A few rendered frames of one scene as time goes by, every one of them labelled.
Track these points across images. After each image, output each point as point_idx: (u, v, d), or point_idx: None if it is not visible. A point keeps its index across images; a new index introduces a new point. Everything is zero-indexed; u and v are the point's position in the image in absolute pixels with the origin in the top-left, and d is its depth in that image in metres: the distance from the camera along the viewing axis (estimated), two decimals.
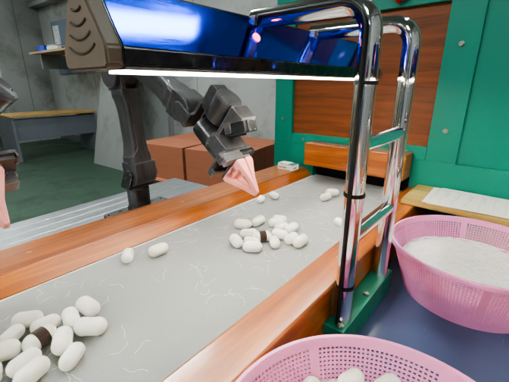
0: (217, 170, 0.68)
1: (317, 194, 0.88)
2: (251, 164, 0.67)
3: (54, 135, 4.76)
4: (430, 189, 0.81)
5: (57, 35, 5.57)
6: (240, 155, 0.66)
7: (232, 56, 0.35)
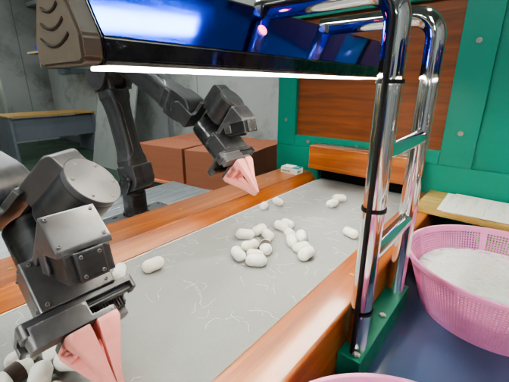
0: (217, 170, 0.68)
1: (323, 200, 0.83)
2: (251, 164, 0.67)
3: (52, 136, 4.72)
4: (444, 195, 0.76)
5: None
6: (240, 155, 0.66)
7: (235, 51, 0.31)
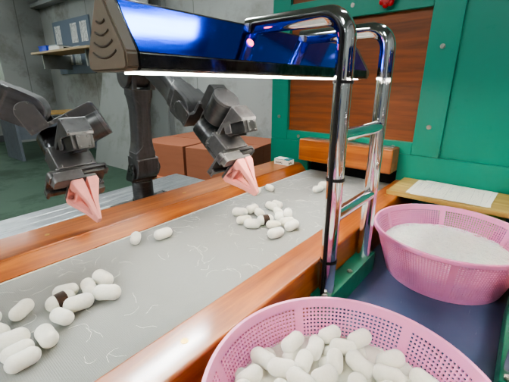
0: (217, 170, 0.68)
1: (310, 187, 0.94)
2: (251, 164, 0.67)
3: None
4: (415, 181, 0.87)
5: (58, 36, 5.63)
6: (240, 155, 0.66)
7: (229, 59, 0.41)
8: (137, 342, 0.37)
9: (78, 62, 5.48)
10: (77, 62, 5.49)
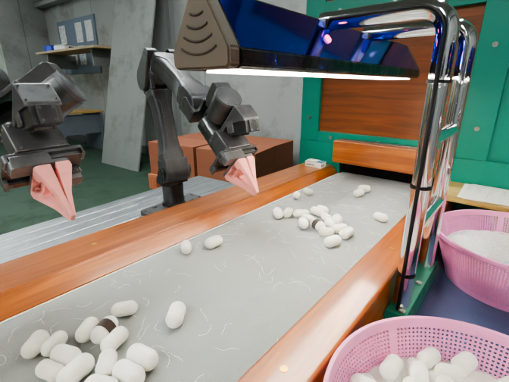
0: (218, 167, 0.68)
1: (349, 191, 0.91)
2: (253, 164, 0.67)
3: None
4: (461, 185, 0.84)
5: (63, 35, 5.60)
6: (242, 154, 0.66)
7: (313, 56, 0.38)
8: (223, 367, 0.34)
9: (82, 62, 5.45)
10: (82, 62, 5.45)
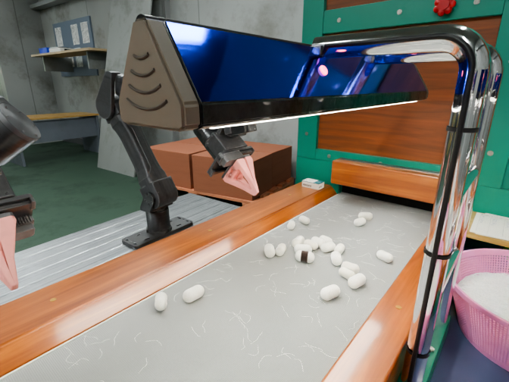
0: (217, 170, 0.68)
1: (349, 218, 0.83)
2: (251, 164, 0.67)
3: (57, 139, 4.71)
4: (473, 214, 0.76)
5: (59, 37, 5.52)
6: (240, 155, 0.66)
7: (304, 97, 0.30)
8: None
9: (79, 64, 5.37)
10: (79, 64, 5.37)
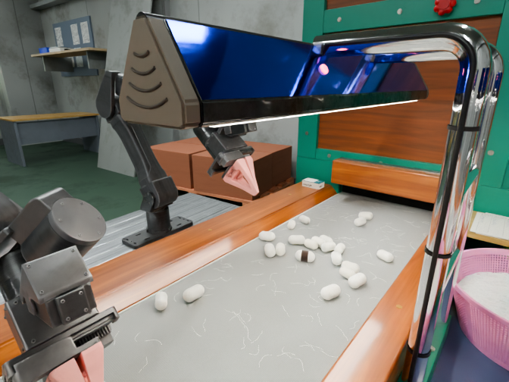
0: (217, 170, 0.68)
1: (349, 217, 0.83)
2: (251, 164, 0.67)
3: (57, 139, 4.71)
4: (473, 214, 0.76)
5: (59, 37, 5.52)
6: (240, 155, 0.66)
7: (305, 96, 0.30)
8: None
9: (79, 64, 5.37)
10: (79, 64, 5.37)
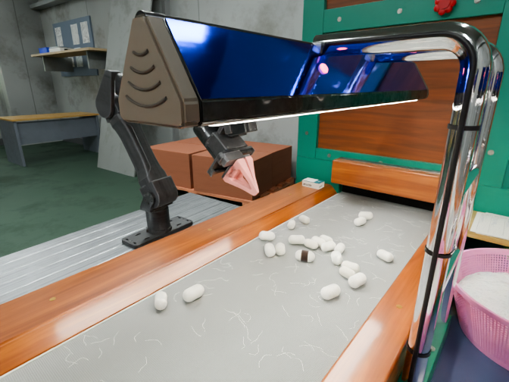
0: (217, 170, 0.68)
1: (349, 217, 0.83)
2: (251, 164, 0.67)
3: (57, 139, 4.71)
4: (473, 214, 0.76)
5: (59, 37, 5.52)
6: (240, 155, 0.66)
7: (304, 95, 0.30)
8: None
9: (79, 64, 5.37)
10: (78, 64, 5.37)
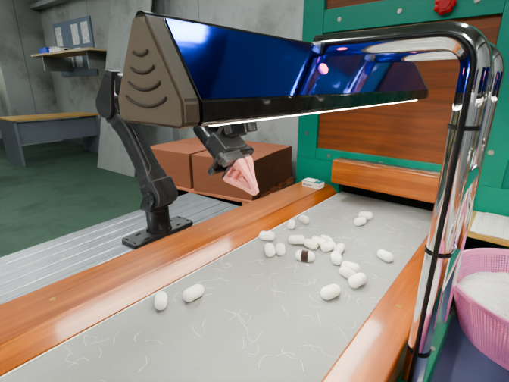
0: (217, 170, 0.68)
1: (349, 217, 0.83)
2: (251, 164, 0.67)
3: (57, 139, 4.71)
4: (473, 214, 0.76)
5: (59, 37, 5.52)
6: (240, 155, 0.66)
7: (304, 95, 0.30)
8: None
9: (79, 64, 5.37)
10: (78, 64, 5.37)
